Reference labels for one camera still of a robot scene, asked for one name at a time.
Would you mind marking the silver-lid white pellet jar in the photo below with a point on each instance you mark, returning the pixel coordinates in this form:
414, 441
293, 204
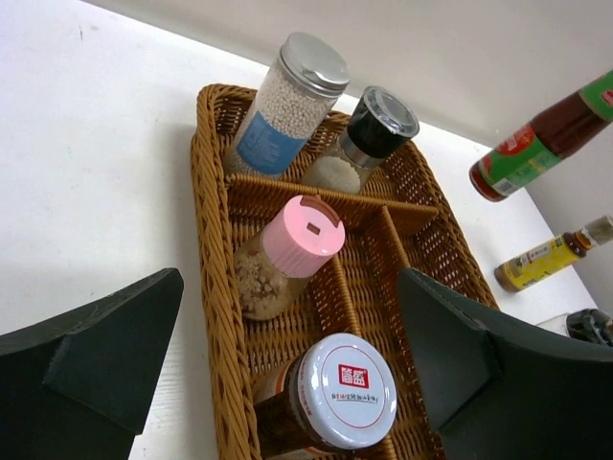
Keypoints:
298, 91

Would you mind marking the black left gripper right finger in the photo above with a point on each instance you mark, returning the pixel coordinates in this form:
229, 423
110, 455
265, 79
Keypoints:
496, 387

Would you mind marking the brown wicker divided basket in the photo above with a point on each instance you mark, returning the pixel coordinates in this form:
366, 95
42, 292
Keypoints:
401, 220

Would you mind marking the small yellow-label bottle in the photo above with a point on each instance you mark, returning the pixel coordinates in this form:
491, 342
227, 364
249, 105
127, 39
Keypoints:
550, 257

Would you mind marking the pink-cap seasoning bottle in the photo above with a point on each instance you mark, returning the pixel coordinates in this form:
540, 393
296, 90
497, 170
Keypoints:
274, 267

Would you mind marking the white-lid brown sauce jar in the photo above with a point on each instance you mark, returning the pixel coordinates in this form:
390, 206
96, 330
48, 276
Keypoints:
336, 397

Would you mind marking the small dark bottle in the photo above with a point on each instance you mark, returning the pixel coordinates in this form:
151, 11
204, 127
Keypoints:
590, 325

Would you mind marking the yellow-cap brown sauce bottle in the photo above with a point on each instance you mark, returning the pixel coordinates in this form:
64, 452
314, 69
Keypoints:
551, 136

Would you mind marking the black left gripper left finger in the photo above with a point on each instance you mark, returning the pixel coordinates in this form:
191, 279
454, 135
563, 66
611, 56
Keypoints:
80, 385

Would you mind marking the black-cap salt grinder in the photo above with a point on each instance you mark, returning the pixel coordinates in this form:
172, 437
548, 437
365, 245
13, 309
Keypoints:
380, 124

